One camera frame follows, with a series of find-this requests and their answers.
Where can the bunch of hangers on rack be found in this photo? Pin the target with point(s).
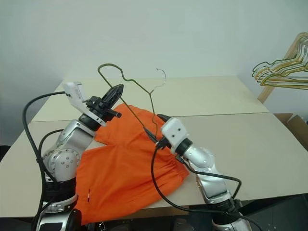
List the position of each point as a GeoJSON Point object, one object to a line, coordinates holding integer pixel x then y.
{"type": "Point", "coordinates": [276, 72]}

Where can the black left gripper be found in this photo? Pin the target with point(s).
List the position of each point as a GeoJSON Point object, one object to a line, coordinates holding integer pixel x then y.
{"type": "Point", "coordinates": [101, 108]}

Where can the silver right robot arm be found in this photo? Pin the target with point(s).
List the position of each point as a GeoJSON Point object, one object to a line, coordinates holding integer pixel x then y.
{"type": "Point", "coordinates": [204, 158]}

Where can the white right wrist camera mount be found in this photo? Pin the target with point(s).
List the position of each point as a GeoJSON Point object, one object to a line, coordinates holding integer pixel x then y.
{"type": "Point", "coordinates": [174, 131]}

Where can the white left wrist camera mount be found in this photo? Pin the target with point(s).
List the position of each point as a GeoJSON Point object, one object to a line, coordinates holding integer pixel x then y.
{"type": "Point", "coordinates": [75, 95]}

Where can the brown cardboard box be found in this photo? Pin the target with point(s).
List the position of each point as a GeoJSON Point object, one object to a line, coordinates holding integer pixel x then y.
{"type": "Point", "coordinates": [294, 130]}

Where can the light wooden hanger rack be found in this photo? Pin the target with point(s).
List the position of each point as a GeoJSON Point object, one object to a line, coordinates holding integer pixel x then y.
{"type": "Point", "coordinates": [286, 56]}

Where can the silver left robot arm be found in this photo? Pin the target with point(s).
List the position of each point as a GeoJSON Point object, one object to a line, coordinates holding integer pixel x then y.
{"type": "Point", "coordinates": [65, 144]}

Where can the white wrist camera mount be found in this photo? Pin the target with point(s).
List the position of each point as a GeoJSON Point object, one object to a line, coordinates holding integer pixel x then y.
{"type": "Point", "coordinates": [75, 95]}
{"type": "Point", "coordinates": [174, 131]}

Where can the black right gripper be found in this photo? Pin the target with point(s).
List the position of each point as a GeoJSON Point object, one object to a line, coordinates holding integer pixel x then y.
{"type": "Point", "coordinates": [162, 143]}

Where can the orange shorts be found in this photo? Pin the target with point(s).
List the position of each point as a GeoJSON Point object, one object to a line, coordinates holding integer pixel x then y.
{"type": "Point", "coordinates": [125, 168]}

